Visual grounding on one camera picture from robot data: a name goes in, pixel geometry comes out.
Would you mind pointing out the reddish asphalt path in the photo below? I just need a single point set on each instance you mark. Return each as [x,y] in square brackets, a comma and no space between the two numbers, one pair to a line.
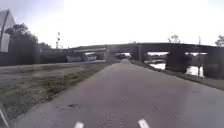
[133,93]

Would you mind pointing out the vehicle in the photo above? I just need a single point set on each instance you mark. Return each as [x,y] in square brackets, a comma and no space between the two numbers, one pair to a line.
[74,59]

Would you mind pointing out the concrete bridge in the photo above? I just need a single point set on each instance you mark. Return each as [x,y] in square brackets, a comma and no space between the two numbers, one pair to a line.
[156,47]

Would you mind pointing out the grey road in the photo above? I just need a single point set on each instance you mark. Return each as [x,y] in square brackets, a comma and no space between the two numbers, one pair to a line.
[50,64]

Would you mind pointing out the bare tree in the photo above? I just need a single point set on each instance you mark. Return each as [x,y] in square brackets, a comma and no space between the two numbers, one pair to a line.
[173,39]

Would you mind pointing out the robot's own part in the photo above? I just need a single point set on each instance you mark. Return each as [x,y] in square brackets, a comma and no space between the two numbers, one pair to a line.
[143,123]
[78,125]

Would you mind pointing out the grass verge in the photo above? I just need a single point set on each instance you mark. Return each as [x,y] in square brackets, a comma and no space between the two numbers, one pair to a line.
[36,83]

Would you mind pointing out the canal water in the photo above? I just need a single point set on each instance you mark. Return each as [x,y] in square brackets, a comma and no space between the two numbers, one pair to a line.
[191,70]

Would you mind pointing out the grassy canal bank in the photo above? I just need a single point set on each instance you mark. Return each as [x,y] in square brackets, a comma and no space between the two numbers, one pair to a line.
[200,80]

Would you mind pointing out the dark trees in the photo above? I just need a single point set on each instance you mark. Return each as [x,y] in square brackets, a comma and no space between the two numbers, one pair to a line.
[23,46]

